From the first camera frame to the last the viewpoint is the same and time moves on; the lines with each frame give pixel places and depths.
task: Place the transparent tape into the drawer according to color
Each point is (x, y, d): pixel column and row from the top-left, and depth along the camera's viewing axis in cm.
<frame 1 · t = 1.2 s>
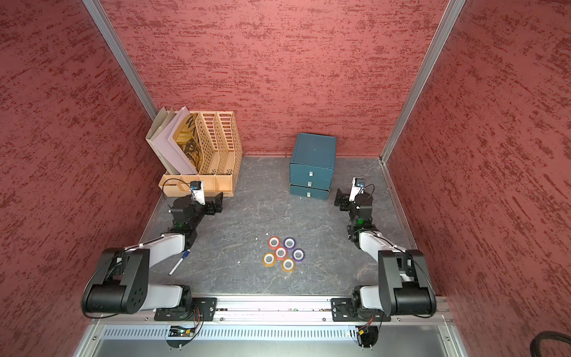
left hand: (211, 196, 91), fingers open
right hand: (347, 192, 91), fingers open
teal drawer cabinet: (313, 164, 91), point 22 cm above the table
beige plastic file organizer: (221, 160, 124), on the table
pink folder: (164, 146, 92), point 26 cm above the table
yellow patterned book: (188, 140, 101), point 21 cm above the table
purple tape roll upper: (289, 242, 92), on the table
purple tape roll right: (298, 254, 89), on the table
orange tape roll lower: (288, 265, 86), on the table
beige folder: (161, 119, 98), point 29 cm above the table

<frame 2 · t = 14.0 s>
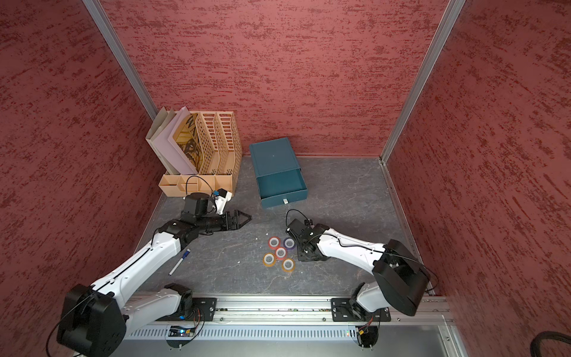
left hand: (242, 223, 80), fingers open
right hand: (308, 258, 84), fingers closed
teal drawer cabinet: (282, 180, 91), point 18 cm above the table
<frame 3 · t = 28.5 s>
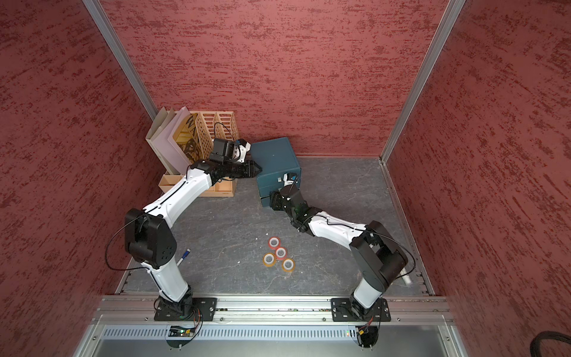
left hand: (256, 173, 87), fingers open
right hand: (275, 197, 89), fingers open
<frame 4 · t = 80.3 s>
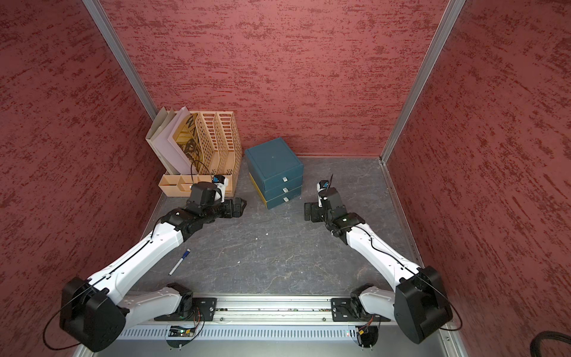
left hand: (233, 206, 82), fingers open
right hand: (315, 209, 86), fingers open
